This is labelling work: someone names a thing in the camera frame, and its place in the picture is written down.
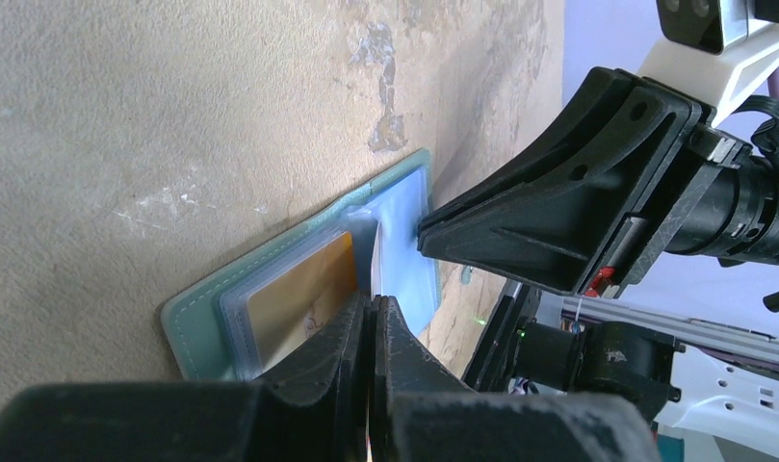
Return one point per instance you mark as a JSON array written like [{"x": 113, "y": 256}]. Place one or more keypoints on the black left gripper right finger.
[{"x": 420, "y": 411}]

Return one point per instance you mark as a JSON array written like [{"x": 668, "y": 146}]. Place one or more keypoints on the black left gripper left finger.
[{"x": 308, "y": 407}]

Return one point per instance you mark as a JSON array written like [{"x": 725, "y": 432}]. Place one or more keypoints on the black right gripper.
[{"x": 550, "y": 216}]

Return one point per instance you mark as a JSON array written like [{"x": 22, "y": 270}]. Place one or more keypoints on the teal leather card holder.
[{"x": 242, "y": 319}]

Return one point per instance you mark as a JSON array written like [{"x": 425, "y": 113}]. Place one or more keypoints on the white card edge-on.
[{"x": 375, "y": 266}]

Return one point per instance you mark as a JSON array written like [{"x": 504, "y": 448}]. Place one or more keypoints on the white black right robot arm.
[{"x": 669, "y": 382}]

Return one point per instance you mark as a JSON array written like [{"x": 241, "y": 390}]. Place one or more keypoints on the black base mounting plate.
[{"x": 491, "y": 367}]

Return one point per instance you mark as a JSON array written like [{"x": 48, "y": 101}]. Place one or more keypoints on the aluminium frame rail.
[{"x": 721, "y": 339}]

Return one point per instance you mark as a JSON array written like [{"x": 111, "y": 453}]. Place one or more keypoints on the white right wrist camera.
[{"x": 715, "y": 51}]

